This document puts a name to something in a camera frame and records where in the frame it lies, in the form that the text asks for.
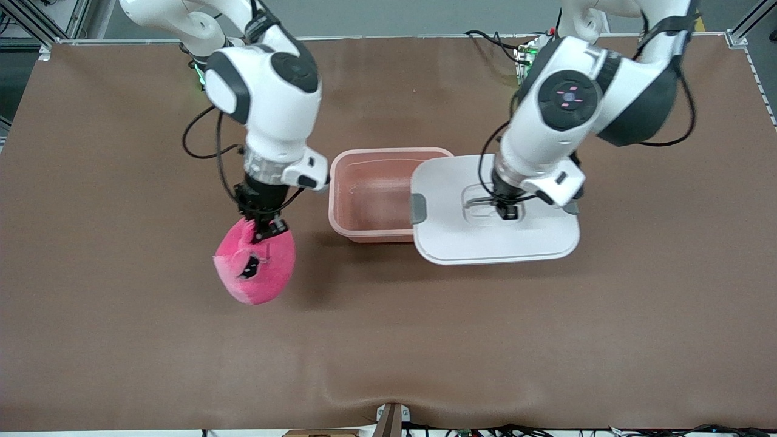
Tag white box lid grey clips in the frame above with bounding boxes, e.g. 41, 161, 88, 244
411, 154, 580, 266

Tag pink plush toy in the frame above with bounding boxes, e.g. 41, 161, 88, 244
212, 217, 297, 305

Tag pink translucent plastic box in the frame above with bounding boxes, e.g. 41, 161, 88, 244
328, 147, 455, 243

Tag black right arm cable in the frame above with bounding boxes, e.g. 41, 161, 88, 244
181, 106, 246, 207

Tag black left base cables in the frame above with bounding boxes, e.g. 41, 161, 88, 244
464, 29, 535, 66

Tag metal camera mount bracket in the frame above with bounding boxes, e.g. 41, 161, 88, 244
375, 402, 411, 437

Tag aluminium frame profile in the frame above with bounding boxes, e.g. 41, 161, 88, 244
0, 0, 92, 48
725, 0, 777, 49

